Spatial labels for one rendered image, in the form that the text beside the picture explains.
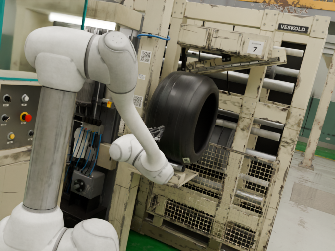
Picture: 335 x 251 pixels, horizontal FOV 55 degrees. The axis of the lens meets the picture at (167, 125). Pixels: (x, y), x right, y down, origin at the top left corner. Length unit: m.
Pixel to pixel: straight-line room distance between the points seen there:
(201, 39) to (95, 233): 1.57
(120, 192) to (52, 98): 1.41
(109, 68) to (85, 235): 0.49
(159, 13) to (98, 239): 1.48
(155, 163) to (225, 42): 1.15
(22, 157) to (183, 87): 0.95
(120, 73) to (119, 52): 0.07
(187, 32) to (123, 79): 1.39
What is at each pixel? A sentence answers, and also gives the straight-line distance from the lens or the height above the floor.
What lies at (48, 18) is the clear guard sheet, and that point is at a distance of 1.86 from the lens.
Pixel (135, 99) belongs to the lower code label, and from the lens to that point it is 2.14.
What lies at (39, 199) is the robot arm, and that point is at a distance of 1.06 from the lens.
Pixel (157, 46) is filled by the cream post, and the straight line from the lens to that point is 2.10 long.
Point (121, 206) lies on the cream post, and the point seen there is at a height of 0.48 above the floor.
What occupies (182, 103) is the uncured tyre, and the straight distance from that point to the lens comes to 1.80.
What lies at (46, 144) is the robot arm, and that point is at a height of 1.20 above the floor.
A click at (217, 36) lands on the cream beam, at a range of 2.23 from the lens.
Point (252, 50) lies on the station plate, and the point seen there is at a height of 1.68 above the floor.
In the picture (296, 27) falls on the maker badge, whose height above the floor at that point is 1.90.
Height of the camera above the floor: 1.49
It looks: 10 degrees down
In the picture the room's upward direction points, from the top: 12 degrees clockwise
